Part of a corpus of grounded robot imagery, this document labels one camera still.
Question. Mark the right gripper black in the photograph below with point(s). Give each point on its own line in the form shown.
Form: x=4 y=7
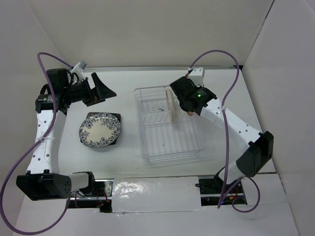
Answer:
x=192 y=84

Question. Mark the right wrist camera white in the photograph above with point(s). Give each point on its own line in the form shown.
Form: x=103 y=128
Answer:
x=196 y=75

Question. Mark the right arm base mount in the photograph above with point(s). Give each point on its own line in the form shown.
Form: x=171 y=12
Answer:
x=210 y=193

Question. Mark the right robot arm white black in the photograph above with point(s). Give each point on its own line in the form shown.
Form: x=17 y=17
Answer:
x=257 y=147

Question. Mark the brown rim floral bowl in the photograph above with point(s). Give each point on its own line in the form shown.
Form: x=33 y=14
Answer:
x=189 y=113

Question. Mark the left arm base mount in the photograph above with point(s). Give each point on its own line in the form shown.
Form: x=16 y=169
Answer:
x=100 y=197

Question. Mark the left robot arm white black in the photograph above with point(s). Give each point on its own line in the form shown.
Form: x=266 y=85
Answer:
x=42 y=180

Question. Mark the blue floral white plate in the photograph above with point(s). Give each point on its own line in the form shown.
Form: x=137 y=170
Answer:
x=100 y=129

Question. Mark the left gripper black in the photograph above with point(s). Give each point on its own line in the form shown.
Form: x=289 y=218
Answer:
x=103 y=91

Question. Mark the beige plate blue swirl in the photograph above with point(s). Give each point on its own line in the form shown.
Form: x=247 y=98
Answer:
x=171 y=104

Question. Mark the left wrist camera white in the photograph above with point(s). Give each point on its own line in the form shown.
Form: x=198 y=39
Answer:
x=78 y=69

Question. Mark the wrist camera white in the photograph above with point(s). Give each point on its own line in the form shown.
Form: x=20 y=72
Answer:
x=196 y=75
x=78 y=69

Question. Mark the white wire dish rack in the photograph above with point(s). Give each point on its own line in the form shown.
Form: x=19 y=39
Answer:
x=161 y=141

